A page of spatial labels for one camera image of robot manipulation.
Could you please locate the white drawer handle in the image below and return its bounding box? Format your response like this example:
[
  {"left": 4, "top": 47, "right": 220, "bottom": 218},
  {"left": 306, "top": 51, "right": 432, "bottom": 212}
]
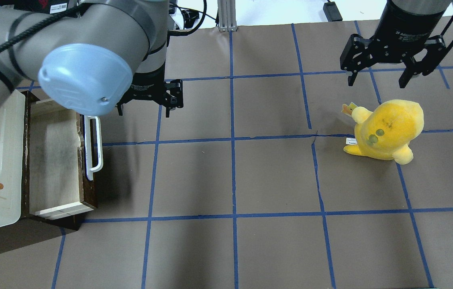
[{"left": 83, "top": 115, "right": 104, "bottom": 181}]

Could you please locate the dark wooden drawer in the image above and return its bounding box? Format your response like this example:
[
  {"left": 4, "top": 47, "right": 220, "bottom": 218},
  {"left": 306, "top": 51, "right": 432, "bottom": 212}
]
[{"left": 20, "top": 90, "right": 98, "bottom": 232}]

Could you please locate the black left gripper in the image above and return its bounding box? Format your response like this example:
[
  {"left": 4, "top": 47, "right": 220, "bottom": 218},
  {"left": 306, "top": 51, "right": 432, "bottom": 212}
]
[{"left": 116, "top": 71, "right": 184, "bottom": 118}]

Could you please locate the aluminium frame post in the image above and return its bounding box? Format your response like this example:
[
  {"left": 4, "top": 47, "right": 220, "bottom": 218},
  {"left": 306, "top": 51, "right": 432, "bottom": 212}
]
[{"left": 217, "top": 0, "right": 238, "bottom": 32}]

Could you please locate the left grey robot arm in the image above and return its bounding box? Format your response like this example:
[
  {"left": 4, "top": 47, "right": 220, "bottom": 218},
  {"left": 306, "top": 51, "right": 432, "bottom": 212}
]
[{"left": 0, "top": 0, "right": 183, "bottom": 116}]

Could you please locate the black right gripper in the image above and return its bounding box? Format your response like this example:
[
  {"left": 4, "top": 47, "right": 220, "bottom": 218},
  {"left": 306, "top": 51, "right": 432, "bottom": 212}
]
[{"left": 340, "top": 0, "right": 450, "bottom": 88}]

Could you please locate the black power adapter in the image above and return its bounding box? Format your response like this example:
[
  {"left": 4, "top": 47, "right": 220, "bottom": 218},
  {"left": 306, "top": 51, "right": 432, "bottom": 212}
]
[{"left": 322, "top": 0, "right": 343, "bottom": 22}]

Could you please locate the yellow plush toy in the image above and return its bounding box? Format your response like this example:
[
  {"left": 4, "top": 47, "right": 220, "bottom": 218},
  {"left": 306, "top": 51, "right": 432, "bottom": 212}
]
[{"left": 342, "top": 100, "right": 424, "bottom": 165}]

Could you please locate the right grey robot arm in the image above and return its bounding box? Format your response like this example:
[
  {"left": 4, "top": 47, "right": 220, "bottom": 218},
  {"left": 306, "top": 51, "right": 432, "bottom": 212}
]
[{"left": 340, "top": 0, "right": 453, "bottom": 88}]

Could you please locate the cream cabinet top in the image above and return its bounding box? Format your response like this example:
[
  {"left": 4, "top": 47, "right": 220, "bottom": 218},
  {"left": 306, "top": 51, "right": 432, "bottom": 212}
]
[{"left": 0, "top": 90, "right": 26, "bottom": 227}]

